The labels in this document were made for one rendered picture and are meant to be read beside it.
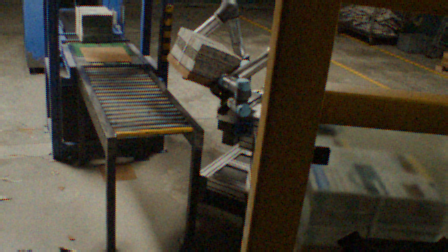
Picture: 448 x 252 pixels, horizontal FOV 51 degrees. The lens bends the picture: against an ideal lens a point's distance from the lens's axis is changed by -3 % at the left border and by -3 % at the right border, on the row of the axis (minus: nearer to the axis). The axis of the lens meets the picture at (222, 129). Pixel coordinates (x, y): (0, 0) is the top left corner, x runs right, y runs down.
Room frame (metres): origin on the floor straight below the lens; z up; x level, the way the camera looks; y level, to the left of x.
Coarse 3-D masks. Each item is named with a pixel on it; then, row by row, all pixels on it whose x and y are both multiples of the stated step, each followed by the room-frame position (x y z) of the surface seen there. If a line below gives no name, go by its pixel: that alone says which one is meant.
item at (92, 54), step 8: (80, 48) 3.99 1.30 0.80; (88, 48) 4.02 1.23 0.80; (96, 48) 4.04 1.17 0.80; (104, 48) 4.07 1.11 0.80; (112, 48) 4.10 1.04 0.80; (120, 48) 4.12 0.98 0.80; (88, 56) 3.77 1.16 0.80; (96, 56) 3.79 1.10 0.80; (104, 56) 3.81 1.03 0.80; (112, 56) 3.84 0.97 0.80; (120, 56) 3.86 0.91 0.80; (128, 56) 3.89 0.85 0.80
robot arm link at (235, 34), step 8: (224, 0) 3.26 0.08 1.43; (232, 0) 3.22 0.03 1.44; (232, 24) 3.24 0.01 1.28; (232, 32) 3.24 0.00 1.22; (240, 32) 3.26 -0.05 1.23; (232, 40) 3.25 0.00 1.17; (240, 40) 3.24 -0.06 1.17; (232, 48) 3.27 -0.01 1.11; (240, 48) 3.24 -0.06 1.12; (240, 56) 3.23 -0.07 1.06; (248, 56) 3.25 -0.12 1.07
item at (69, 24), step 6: (60, 12) 5.50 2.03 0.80; (60, 18) 5.18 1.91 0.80; (66, 18) 5.20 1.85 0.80; (72, 18) 5.23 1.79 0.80; (60, 24) 4.98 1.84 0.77; (66, 24) 4.89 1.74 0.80; (72, 24) 4.92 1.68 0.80; (60, 30) 4.62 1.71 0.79; (66, 30) 4.62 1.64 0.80; (72, 30) 4.65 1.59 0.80; (114, 30) 4.86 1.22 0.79; (60, 36) 4.38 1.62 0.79; (66, 36) 4.43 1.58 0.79; (72, 36) 4.40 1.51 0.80; (78, 36) 4.41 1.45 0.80; (114, 36) 4.56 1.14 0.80; (120, 36) 4.61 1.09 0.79; (60, 42) 4.48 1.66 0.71; (66, 42) 4.20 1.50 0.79; (72, 42) 4.19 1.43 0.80; (78, 42) 4.21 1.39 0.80; (84, 42) 4.23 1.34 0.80; (108, 42) 4.32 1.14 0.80; (114, 42) 4.34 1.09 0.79; (120, 42) 4.37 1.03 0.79; (60, 48) 4.27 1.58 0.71
